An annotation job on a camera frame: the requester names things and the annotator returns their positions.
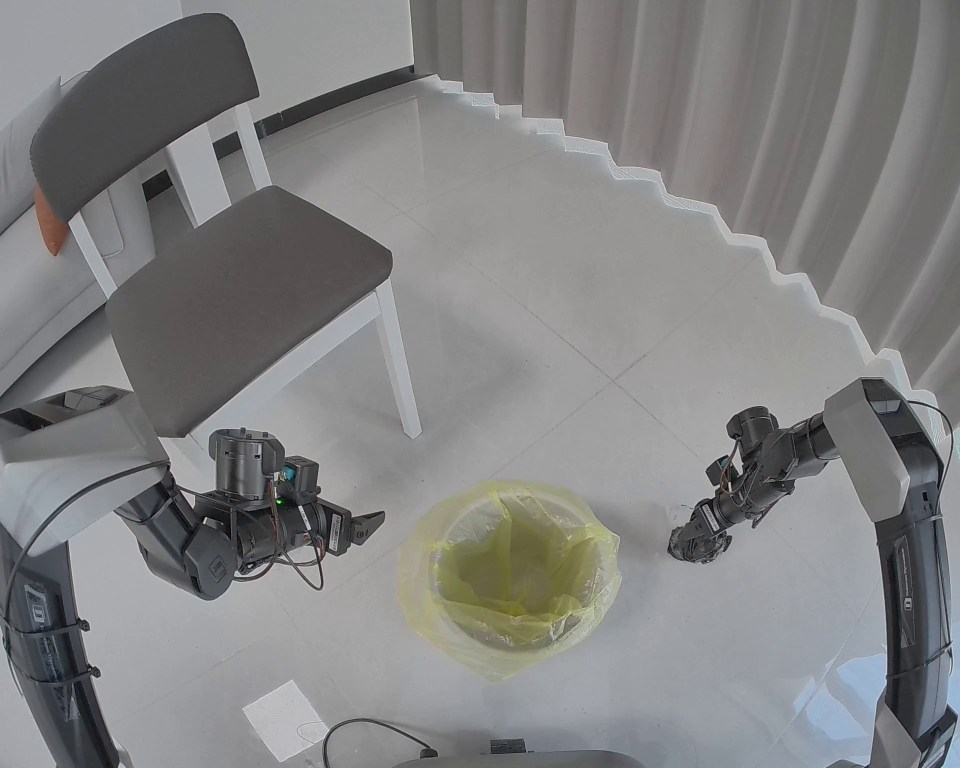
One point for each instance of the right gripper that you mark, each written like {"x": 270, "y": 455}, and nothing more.
{"x": 705, "y": 517}

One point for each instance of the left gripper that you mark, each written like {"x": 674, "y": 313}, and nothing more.
{"x": 337, "y": 529}

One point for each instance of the black plastic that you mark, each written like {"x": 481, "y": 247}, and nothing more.
{"x": 701, "y": 551}

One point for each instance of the yellow plastic bag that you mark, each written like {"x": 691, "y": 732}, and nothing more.
{"x": 517, "y": 585}

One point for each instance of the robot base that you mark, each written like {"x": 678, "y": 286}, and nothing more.
{"x": 525, "y": 761}

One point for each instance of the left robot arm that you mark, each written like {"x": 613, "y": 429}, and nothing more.
{"x": 75, "y": 465}

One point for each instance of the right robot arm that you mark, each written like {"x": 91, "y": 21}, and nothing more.
{"x": 877, "y": 450}

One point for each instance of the white trash bin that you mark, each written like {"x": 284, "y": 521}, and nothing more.
{"x": 469, "y": 525}

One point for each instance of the pale grey sofa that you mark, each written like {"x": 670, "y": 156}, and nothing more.
{"x": 30, "y": 300}

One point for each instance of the beige curtain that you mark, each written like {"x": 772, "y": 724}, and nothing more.
{"x": 675, "y": 75}

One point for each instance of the grey and white chair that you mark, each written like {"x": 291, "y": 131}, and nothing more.
{"x": 150, "y": 90}

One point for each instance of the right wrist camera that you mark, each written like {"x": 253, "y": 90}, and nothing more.
{"x": 718, "y": 474}

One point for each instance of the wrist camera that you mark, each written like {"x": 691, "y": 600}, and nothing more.
{"x": 300, "y": 480}
{"x": 718, "y": 474}

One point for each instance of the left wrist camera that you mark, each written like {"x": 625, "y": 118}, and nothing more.
{"x": 300, "y": 480}

